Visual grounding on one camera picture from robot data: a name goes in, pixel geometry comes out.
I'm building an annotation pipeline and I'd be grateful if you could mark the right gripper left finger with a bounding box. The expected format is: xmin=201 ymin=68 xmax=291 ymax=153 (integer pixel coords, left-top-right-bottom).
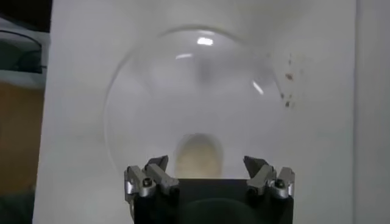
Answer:
xmin=124 ymin=155 xmax=180 ymax=203

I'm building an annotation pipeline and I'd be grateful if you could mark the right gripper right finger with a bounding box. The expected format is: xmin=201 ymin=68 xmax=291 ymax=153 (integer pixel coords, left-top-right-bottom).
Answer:
xmin=243 ymin=155 xmax=296 ymax=200

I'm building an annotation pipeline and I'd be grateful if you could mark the white steamed baozi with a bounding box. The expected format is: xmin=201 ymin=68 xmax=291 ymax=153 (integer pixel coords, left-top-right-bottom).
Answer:
xmin=174 ymin=133 xmax=224 ymax=180

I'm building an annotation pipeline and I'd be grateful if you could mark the large white plate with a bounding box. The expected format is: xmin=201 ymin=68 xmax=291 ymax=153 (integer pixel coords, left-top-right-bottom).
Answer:
xmin=102 ymin=26 xmax=283 ymax=180

